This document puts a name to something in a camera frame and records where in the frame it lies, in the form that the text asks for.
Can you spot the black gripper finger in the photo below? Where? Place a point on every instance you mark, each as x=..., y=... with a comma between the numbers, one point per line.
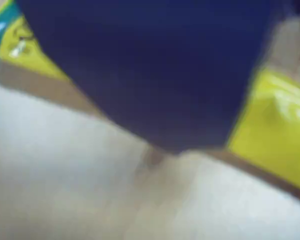
x=152, y=75

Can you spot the yellow instant coffee stick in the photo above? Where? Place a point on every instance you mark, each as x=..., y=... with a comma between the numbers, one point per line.
x=267, y=125

